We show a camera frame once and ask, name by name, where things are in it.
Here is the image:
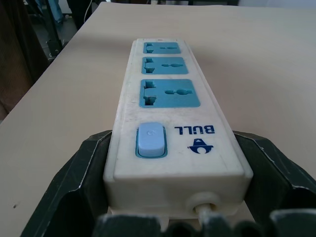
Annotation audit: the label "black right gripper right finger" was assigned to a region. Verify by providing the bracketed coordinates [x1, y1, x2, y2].
[233, 130, 316, 237]

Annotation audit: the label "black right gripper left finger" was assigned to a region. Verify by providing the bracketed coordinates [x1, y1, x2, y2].
[21, 130, 113, 237]

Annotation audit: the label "white power strip blue sockets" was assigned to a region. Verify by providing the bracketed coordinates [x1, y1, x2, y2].
[103, 38, 254, 221]

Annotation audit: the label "brown wooden cabinet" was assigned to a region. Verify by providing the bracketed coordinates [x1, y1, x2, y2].
[0, 0, 50, 119]

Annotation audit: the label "black metal frame stand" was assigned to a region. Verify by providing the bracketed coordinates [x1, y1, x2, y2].
[37, 0, 69, 60]

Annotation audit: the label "thin white cable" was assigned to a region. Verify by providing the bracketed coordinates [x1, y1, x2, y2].
[83, 0, 94, 24]

